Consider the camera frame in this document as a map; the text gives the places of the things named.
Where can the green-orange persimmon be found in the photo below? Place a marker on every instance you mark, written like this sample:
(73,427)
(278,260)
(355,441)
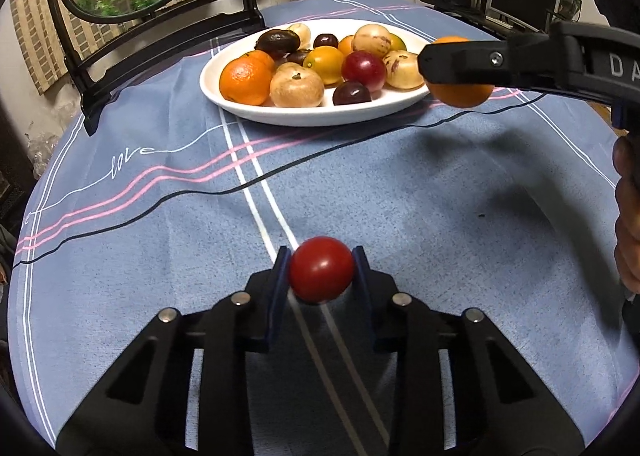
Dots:
(398,42)

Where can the small orange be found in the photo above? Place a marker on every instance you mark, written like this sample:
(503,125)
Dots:
(460,96)

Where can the yellow-orange persimmon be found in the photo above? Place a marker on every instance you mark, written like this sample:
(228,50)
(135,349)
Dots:
(325,65)
(346,45)

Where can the white oval plate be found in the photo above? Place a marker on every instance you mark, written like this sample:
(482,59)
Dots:
(310,116)

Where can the person's right hand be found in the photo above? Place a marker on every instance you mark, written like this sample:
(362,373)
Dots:
(629,236)

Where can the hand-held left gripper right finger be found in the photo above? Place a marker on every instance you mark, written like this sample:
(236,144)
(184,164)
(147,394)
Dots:
(364,281)

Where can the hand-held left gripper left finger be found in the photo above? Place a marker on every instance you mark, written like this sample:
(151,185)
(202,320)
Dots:
(277,296)

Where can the blue striped tablecloth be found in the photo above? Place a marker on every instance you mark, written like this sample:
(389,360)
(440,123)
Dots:
(450,186)

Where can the red tomato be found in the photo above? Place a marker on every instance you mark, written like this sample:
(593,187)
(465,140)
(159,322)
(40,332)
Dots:
(320,268)

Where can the dark brown mangosteen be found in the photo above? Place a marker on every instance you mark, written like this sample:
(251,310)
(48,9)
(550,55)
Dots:
(298,57)
(275,42)

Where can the clear plastic bag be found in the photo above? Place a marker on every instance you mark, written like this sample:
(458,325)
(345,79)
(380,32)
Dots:
(47,141)

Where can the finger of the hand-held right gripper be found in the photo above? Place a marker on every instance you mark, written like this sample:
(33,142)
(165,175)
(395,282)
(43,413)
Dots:
(475,63)

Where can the cream plum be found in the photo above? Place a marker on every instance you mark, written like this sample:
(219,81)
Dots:
(371,39)
(301,31)

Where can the large red plum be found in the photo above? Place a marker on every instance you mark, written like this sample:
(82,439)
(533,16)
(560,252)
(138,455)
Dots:
(363,70)

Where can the dark purple plum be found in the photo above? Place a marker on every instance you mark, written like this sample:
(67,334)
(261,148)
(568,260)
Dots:
(351,94)
(326,40)

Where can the large orange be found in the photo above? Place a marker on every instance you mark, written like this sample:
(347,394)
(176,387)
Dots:
(244,82)

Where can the orange mandarin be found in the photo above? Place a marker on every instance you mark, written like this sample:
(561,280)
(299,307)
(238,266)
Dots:
(261,58)

